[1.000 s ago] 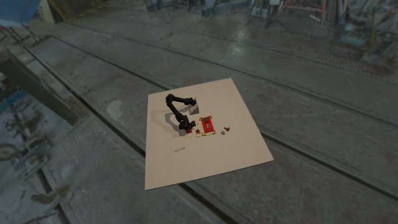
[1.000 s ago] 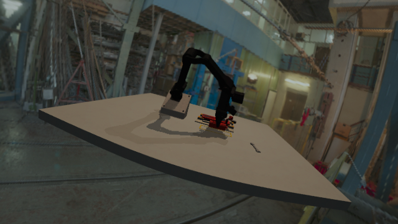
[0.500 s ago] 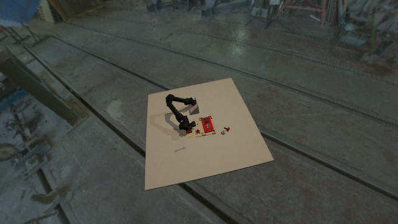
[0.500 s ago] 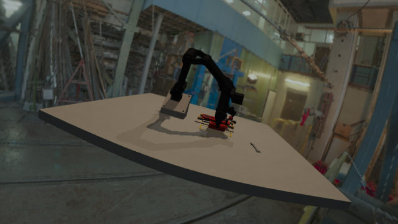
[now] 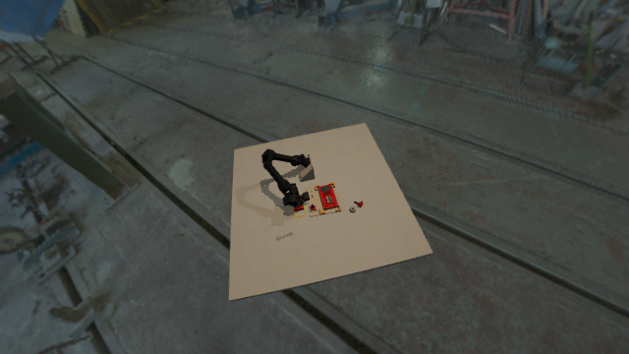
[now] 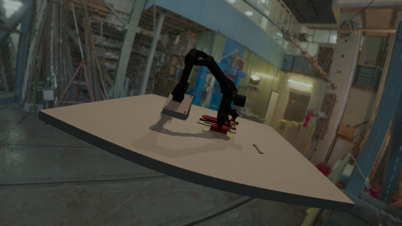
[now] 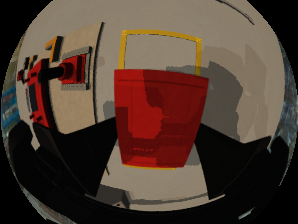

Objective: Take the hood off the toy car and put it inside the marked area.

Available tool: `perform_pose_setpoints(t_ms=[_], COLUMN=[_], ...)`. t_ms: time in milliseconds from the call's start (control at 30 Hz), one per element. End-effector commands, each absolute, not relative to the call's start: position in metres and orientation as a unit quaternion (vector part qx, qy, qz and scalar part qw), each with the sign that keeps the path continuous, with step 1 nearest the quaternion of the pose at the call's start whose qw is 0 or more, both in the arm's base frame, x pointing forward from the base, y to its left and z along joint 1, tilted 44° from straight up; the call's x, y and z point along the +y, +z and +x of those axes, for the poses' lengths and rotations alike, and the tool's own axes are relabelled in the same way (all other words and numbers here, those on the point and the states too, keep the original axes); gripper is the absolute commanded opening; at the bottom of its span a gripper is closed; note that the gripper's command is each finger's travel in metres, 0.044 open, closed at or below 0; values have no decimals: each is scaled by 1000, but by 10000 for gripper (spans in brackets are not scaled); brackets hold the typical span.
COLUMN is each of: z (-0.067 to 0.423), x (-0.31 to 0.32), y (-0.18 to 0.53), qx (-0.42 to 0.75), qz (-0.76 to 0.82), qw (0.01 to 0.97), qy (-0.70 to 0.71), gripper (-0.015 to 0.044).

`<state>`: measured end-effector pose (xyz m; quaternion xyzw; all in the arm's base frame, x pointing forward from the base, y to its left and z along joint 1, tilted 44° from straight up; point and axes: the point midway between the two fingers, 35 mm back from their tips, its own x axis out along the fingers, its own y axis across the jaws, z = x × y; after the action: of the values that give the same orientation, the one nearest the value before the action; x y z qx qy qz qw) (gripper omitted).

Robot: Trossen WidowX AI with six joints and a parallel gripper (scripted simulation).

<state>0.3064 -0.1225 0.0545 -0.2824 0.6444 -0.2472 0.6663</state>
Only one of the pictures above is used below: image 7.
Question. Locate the yellow rectangular outline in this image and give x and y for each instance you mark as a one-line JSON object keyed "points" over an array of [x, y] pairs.
{"points": [[158, 32]]}

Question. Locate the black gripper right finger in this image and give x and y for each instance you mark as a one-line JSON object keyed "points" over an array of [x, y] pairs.
{"points": [[222, 158]]}

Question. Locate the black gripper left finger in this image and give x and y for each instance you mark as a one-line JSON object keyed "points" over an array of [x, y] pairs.
{"points": [[84, 153]]}

